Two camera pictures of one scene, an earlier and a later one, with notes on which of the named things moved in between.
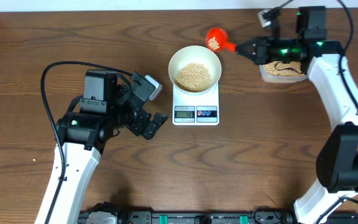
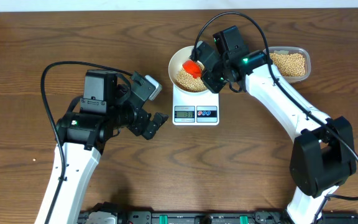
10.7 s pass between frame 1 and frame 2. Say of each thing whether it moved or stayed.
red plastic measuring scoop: moved
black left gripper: stayed
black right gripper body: moved
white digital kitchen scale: stayed
